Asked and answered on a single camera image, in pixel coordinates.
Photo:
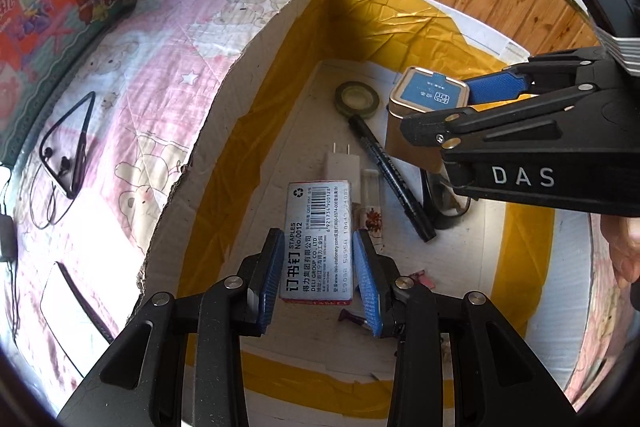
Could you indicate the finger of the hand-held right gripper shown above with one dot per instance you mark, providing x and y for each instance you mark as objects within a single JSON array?
[
  {"x": 500, "y": 122},
  {"x": 495, "y": 87}
]

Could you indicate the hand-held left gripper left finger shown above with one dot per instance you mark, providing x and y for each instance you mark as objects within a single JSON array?
[{"x": 270, "y": 277}]

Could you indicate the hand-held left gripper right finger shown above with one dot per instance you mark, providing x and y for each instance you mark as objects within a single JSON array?
[{"x": 365, "y": 287}]

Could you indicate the red white staples box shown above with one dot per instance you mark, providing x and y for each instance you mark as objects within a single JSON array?
[{"x": 320, "y": 247}]

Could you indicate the gold tin with blue label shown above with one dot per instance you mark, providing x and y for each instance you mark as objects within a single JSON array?
[{"x": 425, "y": 89}]

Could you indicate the small white tube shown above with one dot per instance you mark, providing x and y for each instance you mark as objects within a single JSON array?
[{"x": 371, "y": 217}]

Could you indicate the black framed glasses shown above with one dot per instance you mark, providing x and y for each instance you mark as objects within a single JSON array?
[{"x": 430, "y": 202}]

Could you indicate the black marker pen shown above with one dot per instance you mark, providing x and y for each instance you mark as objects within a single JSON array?
[{"x": 390, "y": 172}]

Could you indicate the white charger plug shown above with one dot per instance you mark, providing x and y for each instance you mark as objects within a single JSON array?
[{"x": 340, "y": 167}]

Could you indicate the cardboard box with yellow tape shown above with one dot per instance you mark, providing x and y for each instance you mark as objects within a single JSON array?
[{"x": 240, "y": 132}]

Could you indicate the green tape roll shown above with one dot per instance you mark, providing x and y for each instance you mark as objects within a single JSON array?
[{"x": 342, "y": 104}]

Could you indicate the person's right hand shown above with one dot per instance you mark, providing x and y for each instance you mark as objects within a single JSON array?
[{"x": 625, "y": 252}]

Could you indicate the black neckband earphones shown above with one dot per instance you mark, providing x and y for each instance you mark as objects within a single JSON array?
[{"x": 82, "y": 147}]

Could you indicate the pink printed blanket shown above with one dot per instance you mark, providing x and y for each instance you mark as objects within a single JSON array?
[{"x": 165, "y": 32}]

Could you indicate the black power adapter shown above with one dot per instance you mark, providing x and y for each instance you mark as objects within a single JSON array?
[{"x": 6, "y": 237}]

